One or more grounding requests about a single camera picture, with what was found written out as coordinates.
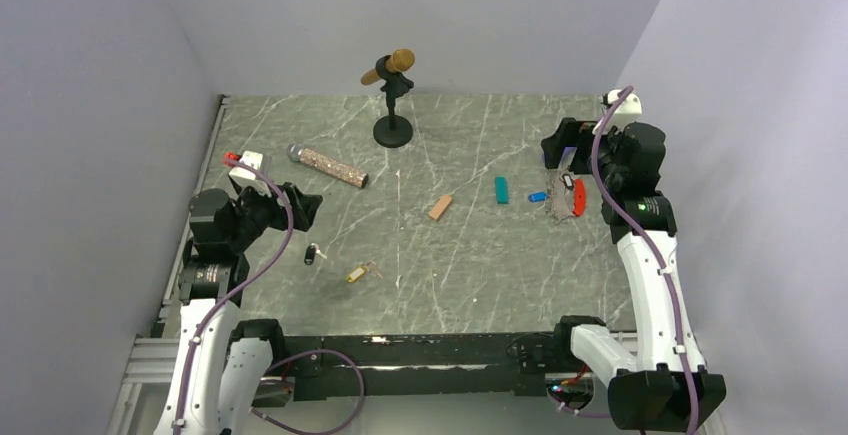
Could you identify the black tag key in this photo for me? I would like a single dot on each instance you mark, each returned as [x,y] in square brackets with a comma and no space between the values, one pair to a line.
[313,252]

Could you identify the wooden block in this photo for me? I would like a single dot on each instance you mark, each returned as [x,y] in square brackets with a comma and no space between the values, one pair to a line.
[440,207]

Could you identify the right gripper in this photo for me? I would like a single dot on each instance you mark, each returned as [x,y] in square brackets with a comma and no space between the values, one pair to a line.
[571,133]

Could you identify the red carabiner keyring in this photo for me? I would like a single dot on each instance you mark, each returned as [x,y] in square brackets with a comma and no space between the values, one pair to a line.
[579,198]

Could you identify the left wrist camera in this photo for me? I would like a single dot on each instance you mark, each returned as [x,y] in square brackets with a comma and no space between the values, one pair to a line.
[246,170]

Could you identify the teal block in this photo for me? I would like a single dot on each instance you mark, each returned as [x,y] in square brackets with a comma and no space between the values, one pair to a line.
[501,190]

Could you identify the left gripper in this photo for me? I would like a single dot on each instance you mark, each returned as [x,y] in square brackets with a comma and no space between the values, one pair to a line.
[302,206]

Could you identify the gold microphone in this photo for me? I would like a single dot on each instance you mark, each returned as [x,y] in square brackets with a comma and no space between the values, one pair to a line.
[400,61]

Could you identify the blue key tag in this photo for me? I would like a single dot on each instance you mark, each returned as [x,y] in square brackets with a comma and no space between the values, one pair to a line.
[537,197]

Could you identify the black microphone stand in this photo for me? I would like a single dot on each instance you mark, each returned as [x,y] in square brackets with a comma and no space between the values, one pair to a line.
[392,130]

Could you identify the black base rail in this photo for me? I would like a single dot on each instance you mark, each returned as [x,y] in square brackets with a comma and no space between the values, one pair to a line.
[522,363]

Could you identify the glitter microphone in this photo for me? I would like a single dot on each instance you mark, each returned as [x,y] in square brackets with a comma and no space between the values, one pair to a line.
[299,153]

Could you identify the yellow tag key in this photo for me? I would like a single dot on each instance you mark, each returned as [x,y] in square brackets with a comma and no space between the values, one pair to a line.
[361,270]

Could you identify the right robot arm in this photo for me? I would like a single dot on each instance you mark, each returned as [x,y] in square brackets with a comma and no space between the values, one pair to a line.
[665,385]

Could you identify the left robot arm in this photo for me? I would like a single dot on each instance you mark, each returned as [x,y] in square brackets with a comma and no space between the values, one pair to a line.
[222,357]

